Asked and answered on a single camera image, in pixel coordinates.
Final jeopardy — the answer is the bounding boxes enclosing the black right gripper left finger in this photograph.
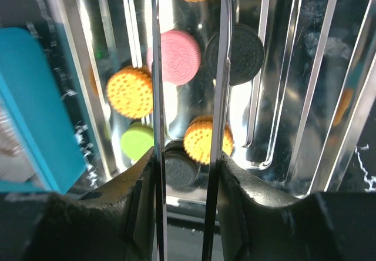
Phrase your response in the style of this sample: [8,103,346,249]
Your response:
[25,0,158,260]

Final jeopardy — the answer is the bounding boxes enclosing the green round cookie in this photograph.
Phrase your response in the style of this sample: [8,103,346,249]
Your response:
[120,125,154,161]

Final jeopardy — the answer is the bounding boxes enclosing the black sandwich cookie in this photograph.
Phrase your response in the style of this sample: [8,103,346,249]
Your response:
[165,141,201,189]
[203,24,264,86]

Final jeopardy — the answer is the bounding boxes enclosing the pink round cookie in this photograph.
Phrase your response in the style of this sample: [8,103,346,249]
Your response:
[161,29,202,86]

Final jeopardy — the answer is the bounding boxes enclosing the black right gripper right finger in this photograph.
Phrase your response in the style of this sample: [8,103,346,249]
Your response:
[216,0,375,260]

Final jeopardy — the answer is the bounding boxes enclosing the teal cookie box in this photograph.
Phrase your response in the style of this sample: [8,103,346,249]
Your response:
[1,28,86,194]

